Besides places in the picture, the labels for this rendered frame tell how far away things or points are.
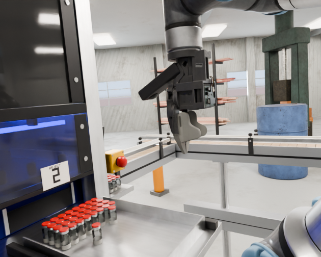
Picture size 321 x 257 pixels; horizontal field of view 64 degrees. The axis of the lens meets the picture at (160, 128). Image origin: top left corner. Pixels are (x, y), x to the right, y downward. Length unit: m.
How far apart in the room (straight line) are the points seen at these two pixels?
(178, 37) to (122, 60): 9.88
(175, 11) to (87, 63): 0.40
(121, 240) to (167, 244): 0.11
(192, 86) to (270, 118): 3.21
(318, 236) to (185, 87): 0.32
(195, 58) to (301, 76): 5.08
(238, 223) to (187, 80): 1.15
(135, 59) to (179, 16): 9.82
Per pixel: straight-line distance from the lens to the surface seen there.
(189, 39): 0.52
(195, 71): 0.52
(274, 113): 3.66
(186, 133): 0.53
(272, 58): 6.13
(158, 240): 0.64
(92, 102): 0.84
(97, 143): 0.85
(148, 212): 0.75
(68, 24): 0.84
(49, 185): 0.76
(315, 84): 11.90
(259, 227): 1.54
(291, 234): 0.36
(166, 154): 1.43
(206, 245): 0.63
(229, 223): 1.58
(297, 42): 5.57
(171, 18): 0.53
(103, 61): 10.51
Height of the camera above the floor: 1.21
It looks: 7 degrees down
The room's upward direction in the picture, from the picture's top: 4 degrees counter-clockwise
